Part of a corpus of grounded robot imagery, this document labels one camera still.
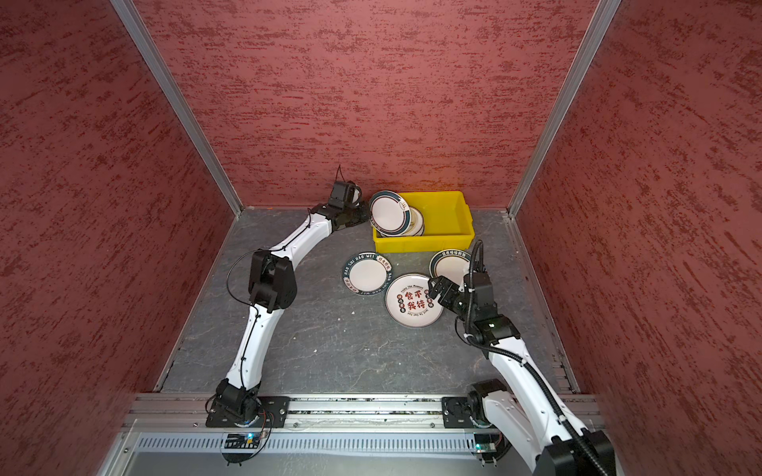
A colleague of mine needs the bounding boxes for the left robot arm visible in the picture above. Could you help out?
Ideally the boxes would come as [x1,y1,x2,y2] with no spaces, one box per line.
[206,202,370,428]

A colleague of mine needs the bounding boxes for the cream plate floral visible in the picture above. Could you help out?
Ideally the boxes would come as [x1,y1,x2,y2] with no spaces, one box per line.
[406,207,425,236]

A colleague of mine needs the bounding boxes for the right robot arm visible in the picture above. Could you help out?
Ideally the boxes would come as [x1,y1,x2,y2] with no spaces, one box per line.
[429,272,617,475]

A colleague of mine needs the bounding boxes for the green red rim plate front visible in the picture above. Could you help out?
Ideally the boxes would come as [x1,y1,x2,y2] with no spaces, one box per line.
[369,190,412,236]

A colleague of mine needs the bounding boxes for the right aluminium corner post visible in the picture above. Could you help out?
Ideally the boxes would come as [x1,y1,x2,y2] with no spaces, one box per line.
[507,0,621,220]

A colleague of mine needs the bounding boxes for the green rim Hao Wei plate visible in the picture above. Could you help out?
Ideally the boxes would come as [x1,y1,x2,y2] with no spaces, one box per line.
[341,252,393,296]

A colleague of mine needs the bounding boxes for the yellow plastic bin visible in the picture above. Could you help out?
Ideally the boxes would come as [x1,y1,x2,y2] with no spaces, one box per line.
[372,192,475,254]

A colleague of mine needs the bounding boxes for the left aluminium corner post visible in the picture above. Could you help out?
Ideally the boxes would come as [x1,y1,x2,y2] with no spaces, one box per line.
[110,0,245,217]

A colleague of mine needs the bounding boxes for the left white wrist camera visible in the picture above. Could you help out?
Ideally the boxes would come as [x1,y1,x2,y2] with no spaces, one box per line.
[327,180,362,210]

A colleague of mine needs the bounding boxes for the right circuit board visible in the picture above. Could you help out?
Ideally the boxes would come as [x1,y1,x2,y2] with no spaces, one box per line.
[473,432,503,454]

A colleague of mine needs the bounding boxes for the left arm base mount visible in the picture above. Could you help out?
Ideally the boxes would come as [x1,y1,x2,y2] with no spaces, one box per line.
[204,395,291,428]

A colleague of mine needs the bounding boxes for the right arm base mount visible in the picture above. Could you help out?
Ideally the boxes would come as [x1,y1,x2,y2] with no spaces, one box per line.
[441,393,493,430]

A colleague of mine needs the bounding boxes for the green red rim plate right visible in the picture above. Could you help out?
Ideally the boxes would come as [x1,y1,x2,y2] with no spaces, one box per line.
[429,249,470,289]

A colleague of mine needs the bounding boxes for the white plate red Chinese characters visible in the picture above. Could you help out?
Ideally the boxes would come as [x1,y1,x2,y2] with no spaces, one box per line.
[384,273,444,328]

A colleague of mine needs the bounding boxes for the circuit board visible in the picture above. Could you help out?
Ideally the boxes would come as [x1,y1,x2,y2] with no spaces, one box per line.
[473,432,503,454]
[223,434,261,451]

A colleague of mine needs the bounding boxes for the left circuit board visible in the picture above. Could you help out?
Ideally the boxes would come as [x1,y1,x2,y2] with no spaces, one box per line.
[223,434,261,451]

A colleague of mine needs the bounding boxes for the aluminium mounting rail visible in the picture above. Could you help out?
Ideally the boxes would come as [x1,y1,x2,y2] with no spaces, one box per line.
[121,392,605,432]

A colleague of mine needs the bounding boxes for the green red rim plate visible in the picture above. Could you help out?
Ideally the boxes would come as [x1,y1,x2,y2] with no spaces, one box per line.
[369,190,412,236]
[429,249,470,289]

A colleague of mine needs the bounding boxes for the black corrugated cable conduit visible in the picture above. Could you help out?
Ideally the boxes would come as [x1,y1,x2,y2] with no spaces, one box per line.
[466,239,484,293]

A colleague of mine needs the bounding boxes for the aluminium corner post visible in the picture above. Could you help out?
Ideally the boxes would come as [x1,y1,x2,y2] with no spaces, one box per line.
[110,0,245,217]
[507,0,621,220]

